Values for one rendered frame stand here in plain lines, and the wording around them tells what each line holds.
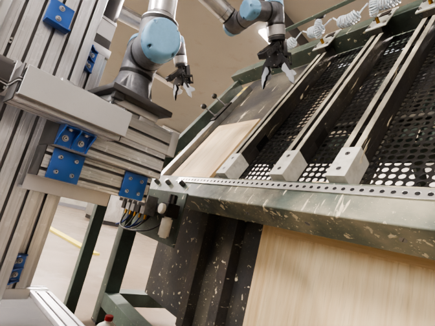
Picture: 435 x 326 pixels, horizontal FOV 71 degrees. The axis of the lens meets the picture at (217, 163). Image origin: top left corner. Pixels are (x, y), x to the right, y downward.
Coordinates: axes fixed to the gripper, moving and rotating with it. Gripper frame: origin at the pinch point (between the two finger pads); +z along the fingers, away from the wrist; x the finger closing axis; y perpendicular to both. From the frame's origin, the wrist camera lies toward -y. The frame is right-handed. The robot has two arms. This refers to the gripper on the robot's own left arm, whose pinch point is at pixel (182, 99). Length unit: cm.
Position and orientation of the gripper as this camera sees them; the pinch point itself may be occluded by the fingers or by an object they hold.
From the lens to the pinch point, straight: 181.9
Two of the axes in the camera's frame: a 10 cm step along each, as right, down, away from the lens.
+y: 7.1, -1.8, 6.8
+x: -7.0, -0.3, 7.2
